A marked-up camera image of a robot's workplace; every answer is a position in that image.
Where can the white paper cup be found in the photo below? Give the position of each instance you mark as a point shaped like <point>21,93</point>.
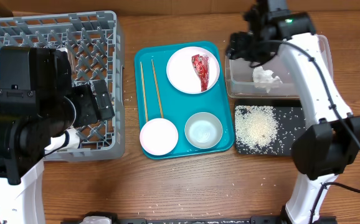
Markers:
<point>68,140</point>

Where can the red snack wrapper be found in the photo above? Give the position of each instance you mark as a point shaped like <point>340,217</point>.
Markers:
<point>200,65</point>

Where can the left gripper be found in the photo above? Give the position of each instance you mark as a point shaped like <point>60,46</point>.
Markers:
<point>90,114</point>

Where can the white tissue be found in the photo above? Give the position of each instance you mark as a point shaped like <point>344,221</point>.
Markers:
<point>264,79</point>

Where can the grey dishwasher rack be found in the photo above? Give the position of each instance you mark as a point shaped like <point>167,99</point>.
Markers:
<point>95,38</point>

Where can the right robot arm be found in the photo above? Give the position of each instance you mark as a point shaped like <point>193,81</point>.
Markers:
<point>331,140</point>

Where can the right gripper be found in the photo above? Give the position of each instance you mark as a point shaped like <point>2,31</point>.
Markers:
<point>236,47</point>

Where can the grey-green bowl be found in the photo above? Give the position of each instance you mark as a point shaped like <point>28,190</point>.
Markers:
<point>203,130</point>

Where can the large white plate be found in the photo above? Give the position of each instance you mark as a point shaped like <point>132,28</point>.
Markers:
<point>181,74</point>

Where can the small pink plate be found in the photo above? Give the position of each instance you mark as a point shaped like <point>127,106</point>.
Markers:
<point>159,136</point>

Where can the teal plastic tray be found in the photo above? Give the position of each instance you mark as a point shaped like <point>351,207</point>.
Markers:
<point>178,107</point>

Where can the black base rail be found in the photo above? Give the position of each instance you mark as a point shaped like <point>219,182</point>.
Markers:
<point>267,219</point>

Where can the black tray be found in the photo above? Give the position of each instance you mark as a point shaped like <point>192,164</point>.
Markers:
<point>282,124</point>

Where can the clear plastic bin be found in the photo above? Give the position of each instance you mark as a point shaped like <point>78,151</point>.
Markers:
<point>239,82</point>

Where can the white rice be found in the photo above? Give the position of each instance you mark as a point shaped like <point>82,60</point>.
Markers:
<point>256,126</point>

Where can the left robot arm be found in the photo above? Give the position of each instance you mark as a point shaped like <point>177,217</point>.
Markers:
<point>40,111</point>

